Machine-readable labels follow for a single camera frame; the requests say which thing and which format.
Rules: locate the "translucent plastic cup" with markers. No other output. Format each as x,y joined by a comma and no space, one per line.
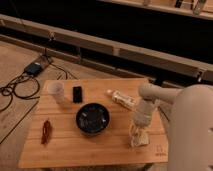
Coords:
56,90

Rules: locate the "black power adapter box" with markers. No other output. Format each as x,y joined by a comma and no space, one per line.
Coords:
38,65

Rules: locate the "black bowl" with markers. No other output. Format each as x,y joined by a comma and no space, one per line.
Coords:
92,118

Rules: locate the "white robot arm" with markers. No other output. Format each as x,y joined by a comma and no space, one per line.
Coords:
191,123

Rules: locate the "small black box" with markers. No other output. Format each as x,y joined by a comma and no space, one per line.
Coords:
77,94

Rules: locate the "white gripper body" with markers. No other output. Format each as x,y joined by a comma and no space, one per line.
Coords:
143,113

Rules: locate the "white plastic bottle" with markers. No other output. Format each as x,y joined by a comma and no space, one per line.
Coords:
122,99

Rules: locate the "white sponge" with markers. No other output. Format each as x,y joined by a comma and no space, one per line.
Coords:
138,136

